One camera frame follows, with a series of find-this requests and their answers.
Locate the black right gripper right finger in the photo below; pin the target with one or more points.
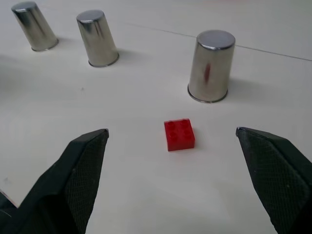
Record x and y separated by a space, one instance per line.
275 175

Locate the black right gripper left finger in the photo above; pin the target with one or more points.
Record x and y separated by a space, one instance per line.
73 175

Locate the red toy building brick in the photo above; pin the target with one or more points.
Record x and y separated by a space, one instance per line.
180 134

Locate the steel cup upside down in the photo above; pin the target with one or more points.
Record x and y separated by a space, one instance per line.
34 26
97 39
210 68

